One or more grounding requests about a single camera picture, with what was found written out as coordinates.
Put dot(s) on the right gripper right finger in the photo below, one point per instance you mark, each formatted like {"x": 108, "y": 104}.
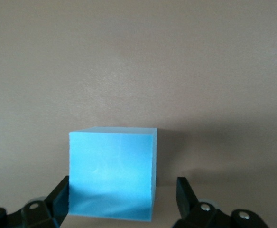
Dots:
{"x": 200, "y": 216}

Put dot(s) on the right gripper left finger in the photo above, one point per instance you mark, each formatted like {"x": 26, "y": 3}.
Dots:
{"x": 41, "y": 216}

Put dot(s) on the blue foam block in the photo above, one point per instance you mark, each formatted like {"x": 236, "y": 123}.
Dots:
{"x": 110, "y": 171}

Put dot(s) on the brown paper table cover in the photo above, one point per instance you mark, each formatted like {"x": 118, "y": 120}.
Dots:
{"x": 138, "y": 71}

